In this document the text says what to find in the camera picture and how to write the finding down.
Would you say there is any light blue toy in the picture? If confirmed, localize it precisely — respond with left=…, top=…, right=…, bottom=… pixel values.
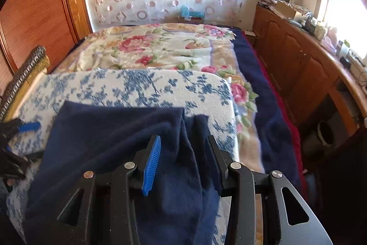
left=180, top=5, right=205, bottom=19

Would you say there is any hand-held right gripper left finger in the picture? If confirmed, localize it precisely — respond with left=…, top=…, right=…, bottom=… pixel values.
left=56, top=134, right=161, bottom=245

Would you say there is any blue-white floral pad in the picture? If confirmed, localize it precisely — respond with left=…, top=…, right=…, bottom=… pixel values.
left=6, top=68, right=239, bottom=245

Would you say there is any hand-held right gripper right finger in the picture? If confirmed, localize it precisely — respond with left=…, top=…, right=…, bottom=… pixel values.
left=206, top=134, right=334, bottom=245

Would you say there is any long wooden cabinet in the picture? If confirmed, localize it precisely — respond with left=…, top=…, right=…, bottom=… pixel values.
left=252, top=3, right=367, bottom=132

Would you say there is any cardboard box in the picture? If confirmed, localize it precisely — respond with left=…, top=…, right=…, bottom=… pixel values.
left=272, top=0, right=298, bottom=19

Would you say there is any grey waste bin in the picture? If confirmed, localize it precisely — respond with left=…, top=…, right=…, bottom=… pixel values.
left=310, top=119, right=335, bottom=147

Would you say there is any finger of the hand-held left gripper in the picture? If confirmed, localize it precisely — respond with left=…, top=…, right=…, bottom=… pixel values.
left=0, top=147, right=44, bottom=180
left=0, top=118, right=41, bottom=137

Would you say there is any wooden headboard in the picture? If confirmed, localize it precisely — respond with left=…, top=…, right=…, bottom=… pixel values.
left=0, top=0, right=94, bottom=86

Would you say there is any navy blue blanket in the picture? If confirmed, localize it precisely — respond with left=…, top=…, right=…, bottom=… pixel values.
left=232, top=28, right=302, bottom=192

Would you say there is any navy blue printed T-shirt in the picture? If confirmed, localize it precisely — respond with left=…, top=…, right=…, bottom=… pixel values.
left=23, top=100, right=221, bottom=245

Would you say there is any brown circle-patterned pillow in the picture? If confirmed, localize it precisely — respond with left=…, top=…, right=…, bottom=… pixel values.
left=0, top=45, right=50, bottom=123

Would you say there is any pink floral blanket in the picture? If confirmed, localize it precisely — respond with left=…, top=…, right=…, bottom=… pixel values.
left=53, top=23, right=265, bottom=172

